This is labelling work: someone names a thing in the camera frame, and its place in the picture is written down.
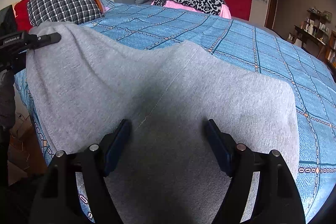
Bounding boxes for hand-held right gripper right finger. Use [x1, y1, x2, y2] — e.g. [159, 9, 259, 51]
[205, 119, 306, 224]

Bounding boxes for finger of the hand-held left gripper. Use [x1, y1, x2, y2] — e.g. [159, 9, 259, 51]
[28, 32, 62, 50]

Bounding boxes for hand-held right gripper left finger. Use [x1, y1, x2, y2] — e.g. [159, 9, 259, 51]
[30, 119, 132, 224]

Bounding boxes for grey pants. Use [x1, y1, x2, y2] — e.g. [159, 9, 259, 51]
[26, 21, 300, 224]

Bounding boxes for person's left hand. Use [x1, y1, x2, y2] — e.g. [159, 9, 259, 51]
[0, 70, 16, 127]

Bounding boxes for red cloth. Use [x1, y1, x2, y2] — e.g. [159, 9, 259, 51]
[12, 0, 33, 33]

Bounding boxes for black white plaid pillow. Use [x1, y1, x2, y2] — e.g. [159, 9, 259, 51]
[28, 0, 105, 26]

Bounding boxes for blue patterned bedsheet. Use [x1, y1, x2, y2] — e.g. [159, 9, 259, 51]
[14, 0, 336, 224]

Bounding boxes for pink blanket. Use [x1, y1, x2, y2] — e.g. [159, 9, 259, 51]
[151, 0, 231, 18]

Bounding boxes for dark wooden desk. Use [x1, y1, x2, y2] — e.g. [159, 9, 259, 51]
[294, 25, 328, 56]

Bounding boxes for wooden bookshelf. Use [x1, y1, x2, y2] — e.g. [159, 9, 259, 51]
[325, 30, 336, 67]

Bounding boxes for dark wooden door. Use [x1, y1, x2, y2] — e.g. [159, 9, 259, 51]
[265, 0, 285, 33]

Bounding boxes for small wooden desk shelf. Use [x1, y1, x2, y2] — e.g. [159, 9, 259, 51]
[304, 7, 332, 38]

